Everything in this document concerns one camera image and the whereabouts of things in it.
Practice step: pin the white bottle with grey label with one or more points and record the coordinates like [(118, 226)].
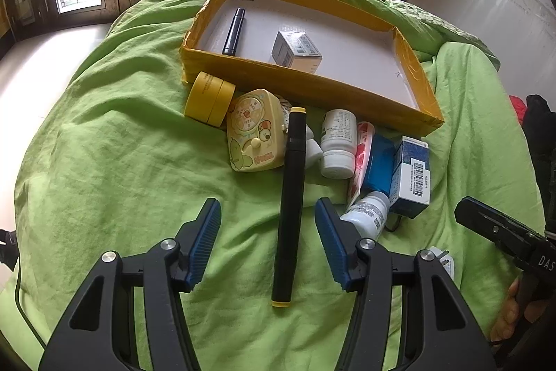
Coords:
[(369, 212)]

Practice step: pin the red cloth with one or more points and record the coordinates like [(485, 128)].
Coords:
[(517, 110)]

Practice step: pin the person's right hand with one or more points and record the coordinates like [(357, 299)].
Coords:
[(506, 323)]

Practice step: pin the white charger plug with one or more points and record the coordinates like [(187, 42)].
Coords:
[(447, 266)]

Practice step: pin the black marker with yellow ends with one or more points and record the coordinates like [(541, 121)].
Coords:
[(290, 201)]

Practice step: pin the yellow round jar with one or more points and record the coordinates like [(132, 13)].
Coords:
[(208, 95)]

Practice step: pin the dark cloth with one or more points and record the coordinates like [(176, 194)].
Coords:
[(541, 145)]

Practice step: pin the small grey carton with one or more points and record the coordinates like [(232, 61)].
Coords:
[(295, 49)]

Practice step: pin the yellow cardboard box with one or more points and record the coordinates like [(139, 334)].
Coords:
[(304, 80)]

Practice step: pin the blue and white carton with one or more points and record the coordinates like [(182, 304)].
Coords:
[(410, 179)]

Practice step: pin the green blanket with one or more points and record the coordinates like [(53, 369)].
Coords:
[(108, 162)]

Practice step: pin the green patterned pillow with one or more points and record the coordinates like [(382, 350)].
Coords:
[(434, 21)]

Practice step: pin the pink floral hand cream tube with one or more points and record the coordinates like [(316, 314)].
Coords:
[(362, 153)]

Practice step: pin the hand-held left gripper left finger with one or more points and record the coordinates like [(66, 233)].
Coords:
[(204, 240)]

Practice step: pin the large white pill bottle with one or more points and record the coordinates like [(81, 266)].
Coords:
[(339, 136)]

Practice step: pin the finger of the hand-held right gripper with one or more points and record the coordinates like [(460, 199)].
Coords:
[(491, 223)]

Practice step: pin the short black pen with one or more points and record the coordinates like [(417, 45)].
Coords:
[(233, 32)]

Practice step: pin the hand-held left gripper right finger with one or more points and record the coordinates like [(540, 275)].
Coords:
[(332, 240)]

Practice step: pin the small white pill bottle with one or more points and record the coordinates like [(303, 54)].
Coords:
[(313, 149)]

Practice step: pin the yellow cartoon toy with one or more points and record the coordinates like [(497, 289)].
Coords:
[(254, 132)]

